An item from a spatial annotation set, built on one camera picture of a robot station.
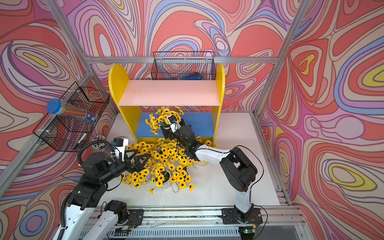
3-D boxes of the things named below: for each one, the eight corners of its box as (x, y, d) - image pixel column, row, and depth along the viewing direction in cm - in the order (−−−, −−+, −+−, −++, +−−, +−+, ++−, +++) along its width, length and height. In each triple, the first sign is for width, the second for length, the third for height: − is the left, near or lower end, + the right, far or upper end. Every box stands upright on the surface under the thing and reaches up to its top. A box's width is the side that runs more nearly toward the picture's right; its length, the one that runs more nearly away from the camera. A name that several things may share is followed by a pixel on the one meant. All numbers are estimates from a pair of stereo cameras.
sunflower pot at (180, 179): (172, 191, 84) (168, 180, 72) (178, 175, 90) (175, 163, 77) (191, 197, 82) (191, 188, 69) (196, 181, 87) (197, 170, 75)
